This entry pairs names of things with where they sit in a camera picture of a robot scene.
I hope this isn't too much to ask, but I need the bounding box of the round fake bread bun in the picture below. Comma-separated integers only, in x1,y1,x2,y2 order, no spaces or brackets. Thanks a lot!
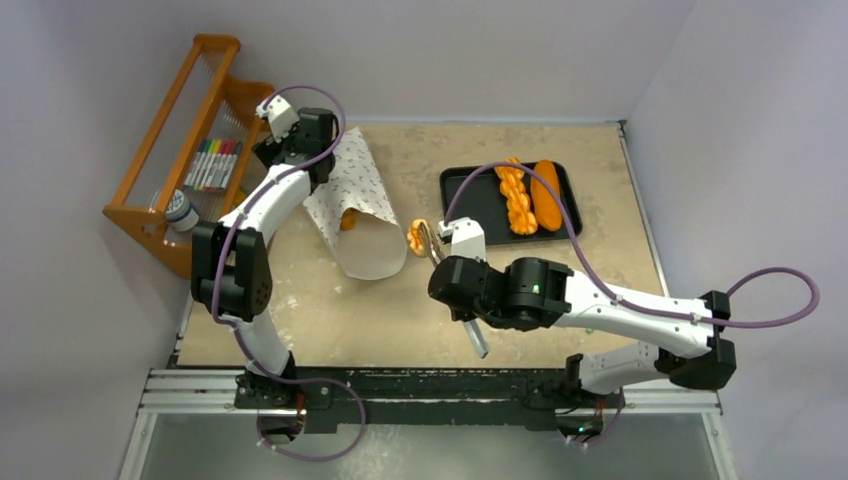
406,218,429,258

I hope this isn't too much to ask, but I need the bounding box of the white patterned paper bag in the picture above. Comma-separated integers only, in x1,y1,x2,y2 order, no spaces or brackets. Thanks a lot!
303,128,407,281

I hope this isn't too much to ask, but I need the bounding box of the small orange fake bread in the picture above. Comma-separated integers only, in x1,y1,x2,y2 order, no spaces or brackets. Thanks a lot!
339,208,358,231

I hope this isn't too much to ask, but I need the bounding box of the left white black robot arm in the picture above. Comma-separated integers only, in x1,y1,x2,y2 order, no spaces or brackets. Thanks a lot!
190,107,346,409

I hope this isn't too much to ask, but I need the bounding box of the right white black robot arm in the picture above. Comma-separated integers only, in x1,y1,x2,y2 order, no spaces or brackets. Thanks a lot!
407,218,737,407

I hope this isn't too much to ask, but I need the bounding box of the black plastic tray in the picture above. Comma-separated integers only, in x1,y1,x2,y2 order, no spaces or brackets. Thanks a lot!
439,162,583,246

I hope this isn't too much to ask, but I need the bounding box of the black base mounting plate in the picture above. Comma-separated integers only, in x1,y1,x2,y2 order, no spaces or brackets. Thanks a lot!
234,366,621,435

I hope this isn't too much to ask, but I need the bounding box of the set of coloured markers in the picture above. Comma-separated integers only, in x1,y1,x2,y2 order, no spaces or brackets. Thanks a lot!
183,138,244,193

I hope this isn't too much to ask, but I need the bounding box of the orange wooden shelf rack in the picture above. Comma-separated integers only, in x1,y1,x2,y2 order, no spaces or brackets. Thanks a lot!
103,34,273,279

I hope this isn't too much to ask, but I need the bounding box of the white blue tape roll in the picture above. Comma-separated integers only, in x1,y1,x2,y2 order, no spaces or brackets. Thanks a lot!
165,189,200,232

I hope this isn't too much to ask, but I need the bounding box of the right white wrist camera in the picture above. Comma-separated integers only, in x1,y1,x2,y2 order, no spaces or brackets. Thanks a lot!
437,217,487,261

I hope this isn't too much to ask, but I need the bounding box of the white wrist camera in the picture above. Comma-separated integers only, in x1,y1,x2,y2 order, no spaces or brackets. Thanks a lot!
255,93,299,142
437,217,487,261

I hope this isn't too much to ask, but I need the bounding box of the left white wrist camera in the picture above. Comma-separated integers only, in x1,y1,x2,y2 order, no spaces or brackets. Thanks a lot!
255,93,299,142

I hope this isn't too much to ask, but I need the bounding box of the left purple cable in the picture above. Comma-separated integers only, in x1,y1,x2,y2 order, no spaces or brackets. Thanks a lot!
210,84,368,464

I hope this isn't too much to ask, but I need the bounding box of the aluminium rail frame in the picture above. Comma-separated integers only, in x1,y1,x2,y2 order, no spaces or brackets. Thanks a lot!
120,122,736,479

